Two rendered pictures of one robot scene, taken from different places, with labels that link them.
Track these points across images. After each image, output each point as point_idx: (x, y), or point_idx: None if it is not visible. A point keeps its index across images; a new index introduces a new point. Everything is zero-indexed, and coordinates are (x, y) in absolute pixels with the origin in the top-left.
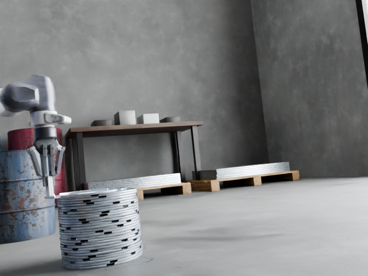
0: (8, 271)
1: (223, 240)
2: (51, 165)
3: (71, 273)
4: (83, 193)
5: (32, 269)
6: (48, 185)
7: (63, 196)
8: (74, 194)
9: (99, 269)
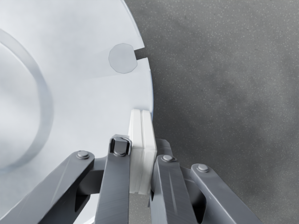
0: (182, 161)
1: None
2: (122, 191)
3: (136, 11)
4: (10, 45)
5: None
6: (153, 131)
7: (135, 21)
8: (40, 82)
9: None
